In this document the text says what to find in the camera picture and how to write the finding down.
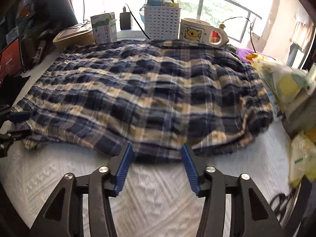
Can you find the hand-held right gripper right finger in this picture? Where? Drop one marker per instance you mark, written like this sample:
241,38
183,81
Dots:
191,172

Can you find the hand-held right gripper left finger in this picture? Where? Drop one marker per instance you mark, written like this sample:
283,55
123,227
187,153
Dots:
123,170

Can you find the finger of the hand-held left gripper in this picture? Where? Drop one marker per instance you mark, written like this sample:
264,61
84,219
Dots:
19,116
9,138

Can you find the blue plaid pants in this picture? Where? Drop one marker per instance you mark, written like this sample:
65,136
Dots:
148,91

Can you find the black cloth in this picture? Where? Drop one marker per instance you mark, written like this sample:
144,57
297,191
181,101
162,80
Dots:
11,91

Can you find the white textured tablecloth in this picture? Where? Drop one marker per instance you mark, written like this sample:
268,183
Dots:
153,214

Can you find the tablet with red screen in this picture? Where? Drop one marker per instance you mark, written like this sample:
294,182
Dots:
11,56

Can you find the yellow lidded food container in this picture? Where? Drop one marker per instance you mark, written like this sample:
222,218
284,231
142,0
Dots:
71,38

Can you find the colourful snack bag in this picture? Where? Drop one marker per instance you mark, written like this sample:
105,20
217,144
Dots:
28,7

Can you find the yellow wet wipes pack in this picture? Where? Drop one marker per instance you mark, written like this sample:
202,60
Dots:
302,158

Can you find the black box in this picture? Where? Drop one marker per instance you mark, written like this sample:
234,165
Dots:
302,202

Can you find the steel thermos tumbler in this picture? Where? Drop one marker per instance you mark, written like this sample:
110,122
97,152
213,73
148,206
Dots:
300,118

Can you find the green white milk carton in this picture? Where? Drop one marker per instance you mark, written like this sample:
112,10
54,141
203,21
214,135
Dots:
105,28

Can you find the dark grey curtain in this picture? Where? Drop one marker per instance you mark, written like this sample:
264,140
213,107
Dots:
69,2

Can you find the yellow white plastic package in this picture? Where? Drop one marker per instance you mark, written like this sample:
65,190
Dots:
284,84

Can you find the purple cloth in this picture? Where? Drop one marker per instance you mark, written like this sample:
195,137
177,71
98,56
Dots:
243,51

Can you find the bear print mug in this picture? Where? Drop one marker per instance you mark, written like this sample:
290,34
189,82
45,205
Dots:
195,32

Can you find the black power bank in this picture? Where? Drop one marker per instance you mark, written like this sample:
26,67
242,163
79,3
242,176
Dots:
126,21

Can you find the white perforated basket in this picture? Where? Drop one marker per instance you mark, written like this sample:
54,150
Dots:
161,21

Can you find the balcony railing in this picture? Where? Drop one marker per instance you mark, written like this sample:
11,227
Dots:
222,1

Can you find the hanging clothes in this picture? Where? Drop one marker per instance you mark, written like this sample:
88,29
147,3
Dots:
301,34

